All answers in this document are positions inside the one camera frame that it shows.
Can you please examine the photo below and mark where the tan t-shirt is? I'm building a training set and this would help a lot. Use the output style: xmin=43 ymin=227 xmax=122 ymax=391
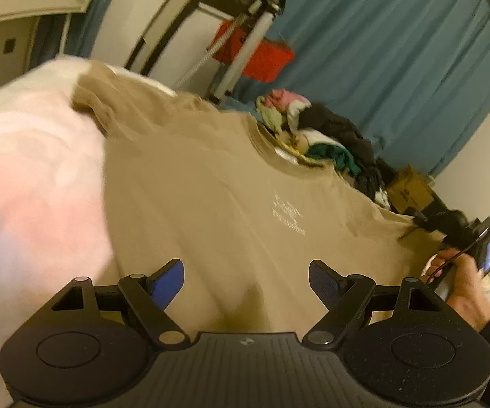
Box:
xmin=72 ymin=64 xmax=440 ymax=334

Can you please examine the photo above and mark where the pile of mixed clothes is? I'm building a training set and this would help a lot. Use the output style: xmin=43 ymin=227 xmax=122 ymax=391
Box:
xmin=255 ymin=89 xmax=391 ymax=209

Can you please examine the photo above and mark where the person's right hand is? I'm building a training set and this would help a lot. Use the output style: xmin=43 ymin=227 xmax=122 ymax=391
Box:
xmin=420 ymin=248 xmax=490 ymax=333

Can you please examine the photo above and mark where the brown cardboard box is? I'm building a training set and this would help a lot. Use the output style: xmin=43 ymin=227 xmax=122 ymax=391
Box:
xmin=386 ymin=166 xmax=434 ymax=214

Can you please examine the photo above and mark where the white pink bed sheet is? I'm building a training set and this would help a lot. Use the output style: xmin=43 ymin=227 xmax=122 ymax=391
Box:
xmin=0 ymin=57 xmax=157 ymax=407

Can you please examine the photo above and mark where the blue curtain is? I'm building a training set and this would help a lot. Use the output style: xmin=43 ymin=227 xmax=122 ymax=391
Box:
xmin=231 ymin=0 xmax=490 ymax=177

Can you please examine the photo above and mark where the red bag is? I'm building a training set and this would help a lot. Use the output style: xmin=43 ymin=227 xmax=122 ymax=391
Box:
xmin=214 ymin=28 xmax=295 ymax=83

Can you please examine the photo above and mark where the black white exercise machine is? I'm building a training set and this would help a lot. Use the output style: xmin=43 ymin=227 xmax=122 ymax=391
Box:
xmin=124 ymin=0 xmax=289 ymax=105

